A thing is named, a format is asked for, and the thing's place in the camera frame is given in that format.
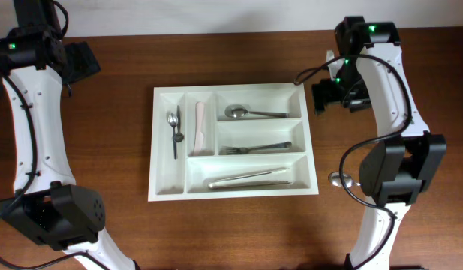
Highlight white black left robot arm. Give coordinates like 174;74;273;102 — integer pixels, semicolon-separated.
0;1;137;269

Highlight large steel spoon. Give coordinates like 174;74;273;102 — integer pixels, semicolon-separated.
224;104;289;119

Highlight small steel teaspoon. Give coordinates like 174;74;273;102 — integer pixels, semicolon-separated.
167;112;178;160

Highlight steel tongs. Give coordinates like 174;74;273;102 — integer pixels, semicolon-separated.
207;168;293;190

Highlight white plastic cutlery tray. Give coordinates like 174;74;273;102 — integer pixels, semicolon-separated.
148;83;318;202

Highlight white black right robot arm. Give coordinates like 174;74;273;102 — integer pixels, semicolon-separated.
311;16;446;269

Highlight pink plastic knife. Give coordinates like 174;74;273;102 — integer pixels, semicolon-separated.
193;102;205;156

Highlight thin steel fork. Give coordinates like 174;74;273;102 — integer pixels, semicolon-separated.
218;141;293;155

